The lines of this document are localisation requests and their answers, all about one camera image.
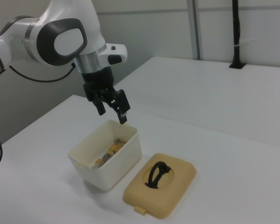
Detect black lid handle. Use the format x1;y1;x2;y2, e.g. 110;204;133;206
144;161;173;189

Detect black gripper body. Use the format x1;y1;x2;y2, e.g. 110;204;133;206
81;66;119;102

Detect tan tool case lid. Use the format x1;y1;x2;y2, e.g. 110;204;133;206
122;152;197;220

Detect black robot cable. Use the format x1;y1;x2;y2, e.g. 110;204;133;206
9;61;77;83

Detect grey aluminium partition post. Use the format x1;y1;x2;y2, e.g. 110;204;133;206
187;0;204;61

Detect white plastic tool case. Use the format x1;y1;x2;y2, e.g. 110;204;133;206
67;119;143;193

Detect black camera pole with clamp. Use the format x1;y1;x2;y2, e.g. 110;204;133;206
228;0;247;70

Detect white zip tie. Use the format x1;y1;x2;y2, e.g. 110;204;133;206
232;37;258;48

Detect bagged yellow tools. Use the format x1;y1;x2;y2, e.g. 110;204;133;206
90;137;129;169

